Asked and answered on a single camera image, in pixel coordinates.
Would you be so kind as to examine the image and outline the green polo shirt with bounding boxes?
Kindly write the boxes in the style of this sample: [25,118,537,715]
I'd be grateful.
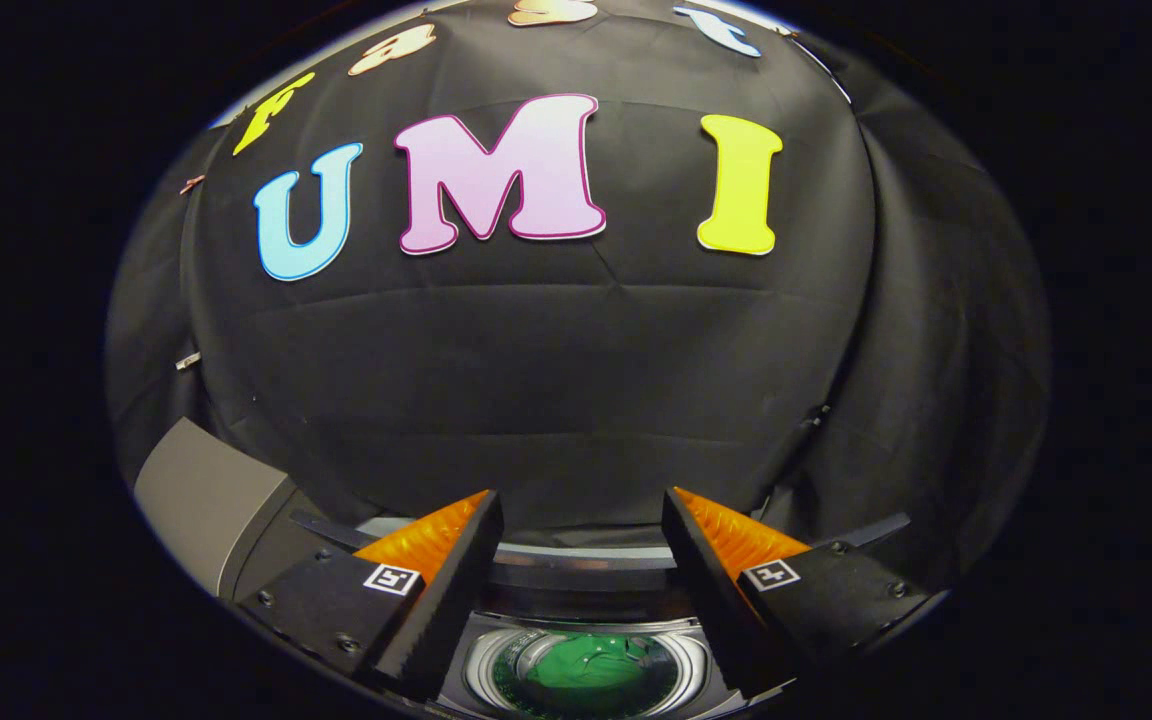
[509,634,679,717]

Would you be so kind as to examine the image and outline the grey washing machine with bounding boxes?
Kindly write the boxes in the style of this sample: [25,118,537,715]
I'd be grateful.
[434,585,753,720]

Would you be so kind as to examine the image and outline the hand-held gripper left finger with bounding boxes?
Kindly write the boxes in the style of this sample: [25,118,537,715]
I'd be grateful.
[236,489,505,703]

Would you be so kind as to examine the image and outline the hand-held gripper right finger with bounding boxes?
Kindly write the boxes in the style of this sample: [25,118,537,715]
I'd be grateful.
[661,487,937,698]

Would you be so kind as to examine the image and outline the black backdrop cloth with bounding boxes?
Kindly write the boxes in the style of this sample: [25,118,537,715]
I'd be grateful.
[104,0,1053,591]

